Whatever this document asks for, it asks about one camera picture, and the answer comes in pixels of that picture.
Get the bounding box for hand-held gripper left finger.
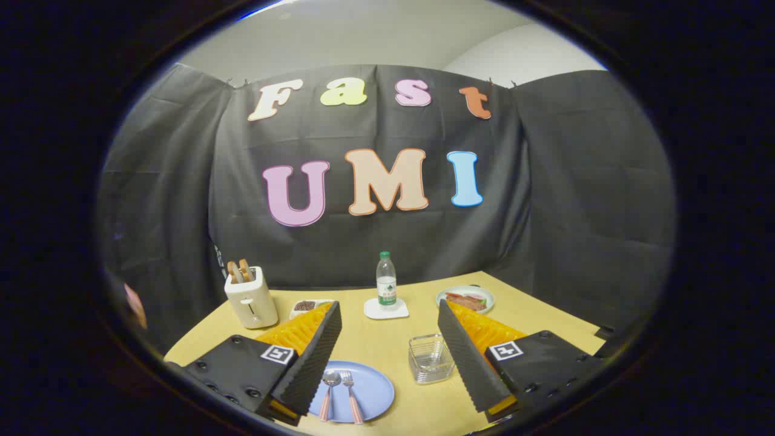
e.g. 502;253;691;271
167;301;343;426

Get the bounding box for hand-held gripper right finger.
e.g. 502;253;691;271
437;299;606;423

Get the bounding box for fork with red checked handle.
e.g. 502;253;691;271
340;370;364;425

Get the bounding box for white divided dish of beans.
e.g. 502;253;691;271
289;299;335;320

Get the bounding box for sliced meat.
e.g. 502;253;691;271
445;292;487;311

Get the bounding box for blue round plate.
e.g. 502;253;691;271
308;360;395;421

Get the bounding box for pale green food plate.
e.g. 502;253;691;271
436;285;495;315

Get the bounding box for white square coaster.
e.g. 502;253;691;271
364;297;409;320

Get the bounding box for cream toaster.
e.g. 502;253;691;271
224;266;279;329

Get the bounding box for clear water bottle green cap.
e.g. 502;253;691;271
376;251;398;311

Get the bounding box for spoon with red checked handle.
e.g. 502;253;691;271
319;369;341;422

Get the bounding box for metal wire cutlery basket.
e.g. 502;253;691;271
408;334;455;385

